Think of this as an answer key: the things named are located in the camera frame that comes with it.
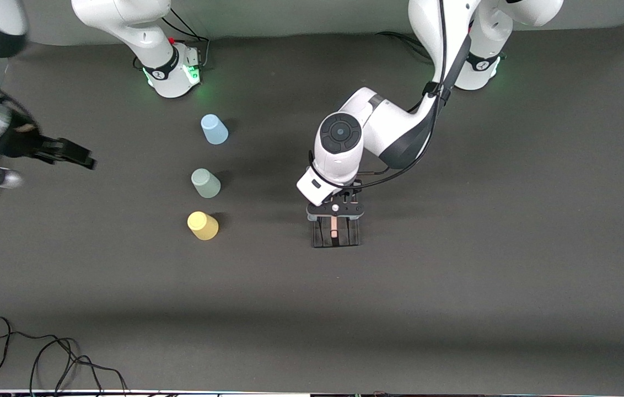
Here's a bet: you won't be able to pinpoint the black wire cup holder rack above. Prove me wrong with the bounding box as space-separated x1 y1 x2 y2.
308 214 361 248

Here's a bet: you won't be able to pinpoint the pale green plastic cup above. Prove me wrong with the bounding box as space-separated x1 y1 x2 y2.
191 168 222 199

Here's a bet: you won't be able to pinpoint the yellow plastic cup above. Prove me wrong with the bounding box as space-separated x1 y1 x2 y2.
187 211 219 241

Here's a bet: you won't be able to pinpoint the light blue plastic cup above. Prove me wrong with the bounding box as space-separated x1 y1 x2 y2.
201 114 229 146

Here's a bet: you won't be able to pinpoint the dark grey table mat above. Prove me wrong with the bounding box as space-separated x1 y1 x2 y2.
0 21 624 393

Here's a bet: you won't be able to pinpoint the black cables at right arm base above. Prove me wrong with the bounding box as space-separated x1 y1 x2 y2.
160 8 211 69

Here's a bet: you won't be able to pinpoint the black cables at arm base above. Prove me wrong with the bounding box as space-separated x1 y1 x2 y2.
160 8 211 69
375 31 435 61

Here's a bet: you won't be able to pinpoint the black cables at left arm base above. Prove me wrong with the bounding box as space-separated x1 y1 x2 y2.
375 31 435 61

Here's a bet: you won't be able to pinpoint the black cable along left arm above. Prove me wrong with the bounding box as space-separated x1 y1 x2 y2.
353 0 474 191

